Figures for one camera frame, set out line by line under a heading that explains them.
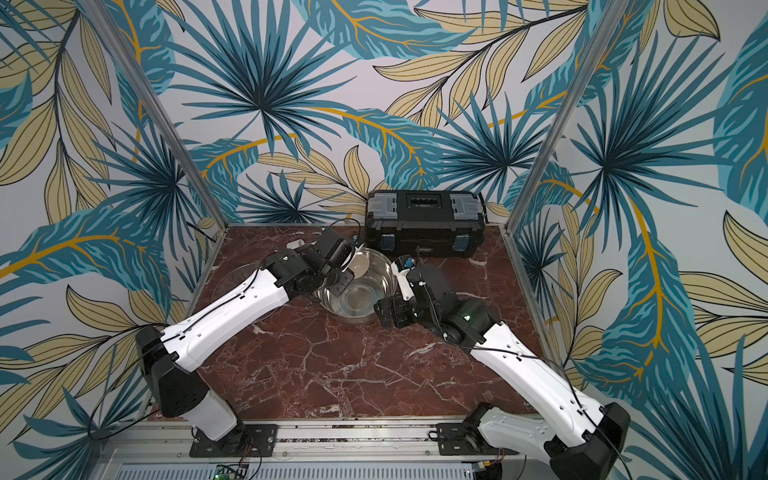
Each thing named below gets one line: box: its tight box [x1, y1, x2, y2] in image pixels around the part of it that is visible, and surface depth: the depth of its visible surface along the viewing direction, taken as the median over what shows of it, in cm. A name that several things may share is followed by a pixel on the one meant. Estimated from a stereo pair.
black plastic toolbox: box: [365, 190, 487, 258], surface depth 102 cm
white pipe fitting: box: [286, 238, 305, 250], surface depth 112 cm
